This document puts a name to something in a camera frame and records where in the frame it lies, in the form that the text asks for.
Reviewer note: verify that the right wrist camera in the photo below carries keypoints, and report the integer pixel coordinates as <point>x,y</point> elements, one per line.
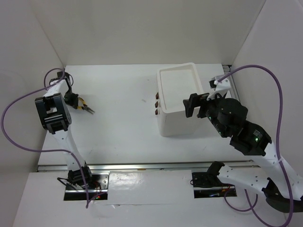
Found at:
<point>219,86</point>

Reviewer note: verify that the white drawer cabinet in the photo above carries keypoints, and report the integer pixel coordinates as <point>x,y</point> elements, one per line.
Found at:
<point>175,84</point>

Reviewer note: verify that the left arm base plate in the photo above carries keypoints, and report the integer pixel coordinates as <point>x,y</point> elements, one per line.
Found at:
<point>97,189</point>

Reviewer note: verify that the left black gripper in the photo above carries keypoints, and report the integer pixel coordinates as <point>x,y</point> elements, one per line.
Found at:
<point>74,102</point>

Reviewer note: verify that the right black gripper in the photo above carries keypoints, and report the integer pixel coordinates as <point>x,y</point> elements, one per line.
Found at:
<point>194,100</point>

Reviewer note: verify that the aluminium side rail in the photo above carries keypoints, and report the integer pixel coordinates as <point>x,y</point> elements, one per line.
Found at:
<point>233,90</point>

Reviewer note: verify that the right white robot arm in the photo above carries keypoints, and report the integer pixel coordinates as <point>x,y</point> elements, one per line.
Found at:
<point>282,186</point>

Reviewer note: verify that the yellow handled pliers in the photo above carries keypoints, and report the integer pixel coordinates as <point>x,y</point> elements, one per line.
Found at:
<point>81,102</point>

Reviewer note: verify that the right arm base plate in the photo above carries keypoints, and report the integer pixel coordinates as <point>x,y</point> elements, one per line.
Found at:
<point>206,185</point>

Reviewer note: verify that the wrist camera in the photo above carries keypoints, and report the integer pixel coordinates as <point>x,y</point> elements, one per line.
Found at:
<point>219,86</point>
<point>63,75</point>

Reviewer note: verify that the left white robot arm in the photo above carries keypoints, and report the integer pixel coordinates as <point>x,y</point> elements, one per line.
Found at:
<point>56,119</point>

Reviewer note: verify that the white bottom drawer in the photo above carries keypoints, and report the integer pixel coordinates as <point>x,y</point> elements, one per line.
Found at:
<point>158,112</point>

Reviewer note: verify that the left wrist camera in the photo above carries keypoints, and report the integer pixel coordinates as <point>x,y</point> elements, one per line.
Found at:
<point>63,75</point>

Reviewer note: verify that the aluminium front rail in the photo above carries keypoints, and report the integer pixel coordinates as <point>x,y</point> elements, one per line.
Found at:
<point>148,166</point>

